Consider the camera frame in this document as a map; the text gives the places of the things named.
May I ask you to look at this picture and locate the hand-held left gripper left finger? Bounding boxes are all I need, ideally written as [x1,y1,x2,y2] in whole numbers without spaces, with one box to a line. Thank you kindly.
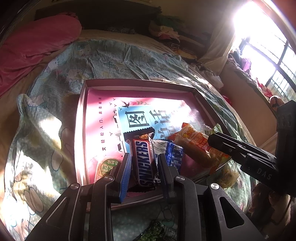
[25,152,133,241]

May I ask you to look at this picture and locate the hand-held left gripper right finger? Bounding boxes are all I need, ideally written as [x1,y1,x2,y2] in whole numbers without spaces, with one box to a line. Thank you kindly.
[158,153,264,241]

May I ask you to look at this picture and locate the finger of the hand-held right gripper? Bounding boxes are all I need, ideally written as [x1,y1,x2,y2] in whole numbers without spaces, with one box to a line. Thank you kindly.
[240,154,277,187]
[208,132,277,165]

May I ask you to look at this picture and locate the brown chocolate bar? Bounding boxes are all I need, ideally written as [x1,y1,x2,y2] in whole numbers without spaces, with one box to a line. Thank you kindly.
[123,127,163,190]

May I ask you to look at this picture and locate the blue snack packet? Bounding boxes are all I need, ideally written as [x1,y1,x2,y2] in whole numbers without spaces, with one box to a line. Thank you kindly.
[153,139,186,175]

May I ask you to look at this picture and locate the orange snack packet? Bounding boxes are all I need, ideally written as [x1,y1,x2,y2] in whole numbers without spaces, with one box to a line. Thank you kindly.
[167,122,232,175]

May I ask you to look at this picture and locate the dark brown cardboard box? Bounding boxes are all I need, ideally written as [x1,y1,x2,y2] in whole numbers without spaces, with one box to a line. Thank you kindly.
[74,79,232,210]

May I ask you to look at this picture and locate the person's right forearm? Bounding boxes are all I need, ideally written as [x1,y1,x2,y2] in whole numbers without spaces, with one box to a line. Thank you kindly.
[251,185,293,232]

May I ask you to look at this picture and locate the round pastry packet green label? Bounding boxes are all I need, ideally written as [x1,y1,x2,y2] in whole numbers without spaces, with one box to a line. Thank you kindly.
[94,156,124,184]

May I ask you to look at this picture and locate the yellow snack packet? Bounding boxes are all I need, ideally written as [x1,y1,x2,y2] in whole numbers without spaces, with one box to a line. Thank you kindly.
[217,162,240,189]

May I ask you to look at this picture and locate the dark green pea packet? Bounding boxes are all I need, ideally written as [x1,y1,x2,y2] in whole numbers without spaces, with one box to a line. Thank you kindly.
[132,220,179,241]

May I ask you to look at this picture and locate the pink and blue book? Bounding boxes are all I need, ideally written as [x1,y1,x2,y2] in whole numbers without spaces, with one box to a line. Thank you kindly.
[85,89,225,186]

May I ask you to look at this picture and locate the white crumpled cloth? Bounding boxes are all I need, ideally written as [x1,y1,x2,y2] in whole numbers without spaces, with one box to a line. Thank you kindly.
[196,62,224,89]

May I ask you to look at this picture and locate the clothes on window sill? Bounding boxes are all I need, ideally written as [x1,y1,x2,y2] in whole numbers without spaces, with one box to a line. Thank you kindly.
[228,50,285,110]

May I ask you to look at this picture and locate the barred window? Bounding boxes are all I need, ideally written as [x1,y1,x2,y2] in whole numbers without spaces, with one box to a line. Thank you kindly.
[232,2,296,103]

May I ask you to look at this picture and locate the beige curtain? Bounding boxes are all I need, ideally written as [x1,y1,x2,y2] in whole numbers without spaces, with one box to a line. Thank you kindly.
[198,27,237,70]

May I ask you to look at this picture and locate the cartoon printed blanket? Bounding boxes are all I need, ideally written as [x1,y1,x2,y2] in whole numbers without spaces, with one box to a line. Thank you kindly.
[2,39,257,241]

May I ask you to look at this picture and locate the pile of clothes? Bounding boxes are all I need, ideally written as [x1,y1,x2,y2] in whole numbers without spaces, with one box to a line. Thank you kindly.
[148,14,211,61]

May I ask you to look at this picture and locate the beige bed sheet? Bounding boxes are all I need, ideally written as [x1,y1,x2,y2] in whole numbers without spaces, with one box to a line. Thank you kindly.
[0,29,177,229]

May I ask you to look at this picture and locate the red pillow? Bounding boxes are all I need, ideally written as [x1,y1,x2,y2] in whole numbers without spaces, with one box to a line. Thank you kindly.
[0,14,83,98]

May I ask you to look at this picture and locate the dark headboard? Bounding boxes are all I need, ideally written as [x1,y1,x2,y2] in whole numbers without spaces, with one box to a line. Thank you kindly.
[35,4,163,31]

